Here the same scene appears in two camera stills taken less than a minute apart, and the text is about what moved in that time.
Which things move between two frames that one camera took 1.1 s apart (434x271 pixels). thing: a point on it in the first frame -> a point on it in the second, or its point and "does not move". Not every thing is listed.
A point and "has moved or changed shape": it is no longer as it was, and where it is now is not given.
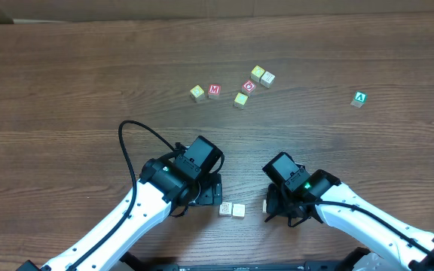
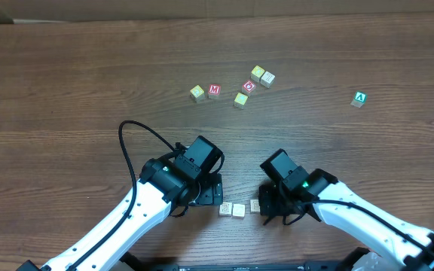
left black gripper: x=209 y=190 does not move
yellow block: x=238 y=211 does not move
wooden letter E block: x=225 y=208 does not move
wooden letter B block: x=264 y=206 has moved or changed shape
